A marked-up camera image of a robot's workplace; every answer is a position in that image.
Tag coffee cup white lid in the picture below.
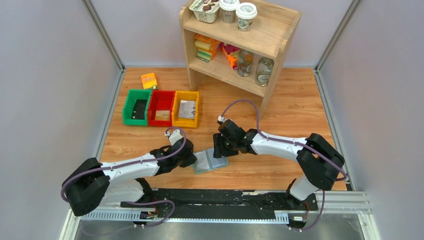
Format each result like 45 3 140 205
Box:
235 2 258 32
219 0 240 24

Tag aluminium frame rail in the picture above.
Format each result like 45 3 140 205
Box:
59 188 381 240

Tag white packet in yellow bin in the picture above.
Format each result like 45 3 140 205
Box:
178 100 197 120

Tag yellow plastic bin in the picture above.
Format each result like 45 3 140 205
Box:
171 90 200 128

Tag green plastic bin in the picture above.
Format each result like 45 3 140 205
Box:
122 89 152 126

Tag left coffee cup white lid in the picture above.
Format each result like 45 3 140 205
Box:
219 0 240 24

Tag clear glass bottle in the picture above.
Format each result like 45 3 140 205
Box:
236 49 254 77
255 56 275 87

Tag tan card in red bin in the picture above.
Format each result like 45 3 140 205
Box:
155 110 170 121

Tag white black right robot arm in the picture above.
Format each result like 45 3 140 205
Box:
213 119 345 201

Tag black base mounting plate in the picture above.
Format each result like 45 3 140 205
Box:
138 188 319 228

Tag left clear glass bottle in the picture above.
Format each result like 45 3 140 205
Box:
236 49 254 77

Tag black item in green bin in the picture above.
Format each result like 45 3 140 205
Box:
131 99 148 120

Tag teal card holder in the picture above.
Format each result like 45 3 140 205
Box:
191 148 230 175

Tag right clear glass bottle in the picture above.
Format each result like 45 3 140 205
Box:
255 56 275 87

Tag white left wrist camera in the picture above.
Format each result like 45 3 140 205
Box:
165 128 184 146

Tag wooden shelf unit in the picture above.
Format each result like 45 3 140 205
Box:
179 0 302 116

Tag right coffee cup white lid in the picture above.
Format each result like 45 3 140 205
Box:
235 2 258 32

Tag stack of sponges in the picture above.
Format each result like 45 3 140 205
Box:
194 33 221 63

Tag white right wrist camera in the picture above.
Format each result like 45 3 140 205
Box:
217 115 228 125

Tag orange red snack box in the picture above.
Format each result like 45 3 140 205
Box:
221 42 241 70

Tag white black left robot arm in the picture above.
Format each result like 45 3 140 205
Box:
60 138 197 217

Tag orange yellow snack box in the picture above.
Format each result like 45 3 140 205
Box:
140 72 159 90

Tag red plastic bin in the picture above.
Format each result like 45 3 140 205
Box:
147 90 176 127

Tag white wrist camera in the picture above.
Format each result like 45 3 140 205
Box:
165 128 184 146
217 115 228 125

